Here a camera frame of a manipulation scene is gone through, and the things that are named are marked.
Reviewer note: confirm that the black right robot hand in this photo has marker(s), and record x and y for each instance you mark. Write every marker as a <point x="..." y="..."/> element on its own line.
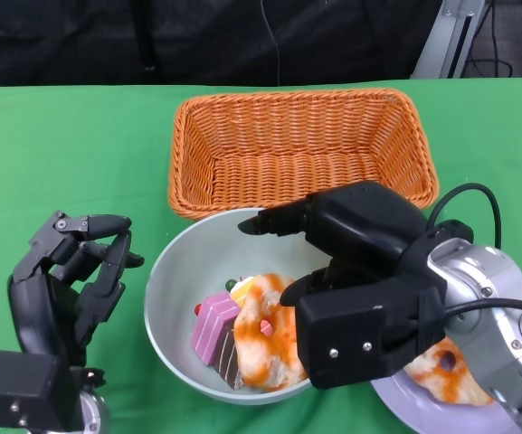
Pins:
<point x="364" y="226"/>

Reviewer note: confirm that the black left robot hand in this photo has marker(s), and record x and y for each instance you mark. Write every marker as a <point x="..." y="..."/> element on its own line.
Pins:
<point x="34" y="307"/>

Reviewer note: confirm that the pale grey-green bowl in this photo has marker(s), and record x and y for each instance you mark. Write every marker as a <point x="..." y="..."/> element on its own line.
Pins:
<point x="197" y="257"/>

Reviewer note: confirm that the orange swirl bread pink piece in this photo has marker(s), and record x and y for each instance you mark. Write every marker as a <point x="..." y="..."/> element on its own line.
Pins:
<point x="260" y="361"/>

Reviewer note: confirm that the orange swirl doughnut bread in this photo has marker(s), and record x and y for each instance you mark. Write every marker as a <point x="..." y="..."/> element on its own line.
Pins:
<point x="441" y="380"/>

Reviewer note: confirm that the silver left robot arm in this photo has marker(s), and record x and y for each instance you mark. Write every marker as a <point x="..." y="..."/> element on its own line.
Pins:
<point x="91" y="411"/>

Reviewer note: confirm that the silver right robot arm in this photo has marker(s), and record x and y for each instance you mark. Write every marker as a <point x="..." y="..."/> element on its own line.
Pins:
<point x="491" y="352"/>

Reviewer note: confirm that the orange wicker basket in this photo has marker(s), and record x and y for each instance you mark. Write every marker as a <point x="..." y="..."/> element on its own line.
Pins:
<point x="287" y="135"/>

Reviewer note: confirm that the small yellow cream cake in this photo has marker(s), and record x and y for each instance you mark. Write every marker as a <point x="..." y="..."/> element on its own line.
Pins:
<point x="247" y="289"/>

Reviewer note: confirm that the pink striped chocolate cake slice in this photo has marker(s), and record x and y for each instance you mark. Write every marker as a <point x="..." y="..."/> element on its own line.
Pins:
<point x="211" y="325"/>

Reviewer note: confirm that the green tablecloth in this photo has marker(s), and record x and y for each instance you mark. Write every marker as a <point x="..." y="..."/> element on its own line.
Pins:
<point x="61" y="158"/>

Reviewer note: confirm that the black curtain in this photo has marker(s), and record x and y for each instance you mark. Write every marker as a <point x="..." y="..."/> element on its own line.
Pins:
<point x="107" y="36"/>

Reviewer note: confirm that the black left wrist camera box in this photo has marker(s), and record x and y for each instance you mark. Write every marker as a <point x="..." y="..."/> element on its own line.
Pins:
<point x="21" y="393"/>

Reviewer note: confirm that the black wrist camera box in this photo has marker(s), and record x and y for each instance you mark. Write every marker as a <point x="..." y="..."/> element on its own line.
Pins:
<point x="360" y="334"/>
<point x="21" y="393"/>

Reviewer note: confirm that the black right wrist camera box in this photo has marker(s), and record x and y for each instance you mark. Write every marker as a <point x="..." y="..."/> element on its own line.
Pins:
<point x="360" y="334"/>

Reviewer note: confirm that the grey aluminium frame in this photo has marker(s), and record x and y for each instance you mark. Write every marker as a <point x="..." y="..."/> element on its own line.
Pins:
<point x="450" y="40"/>

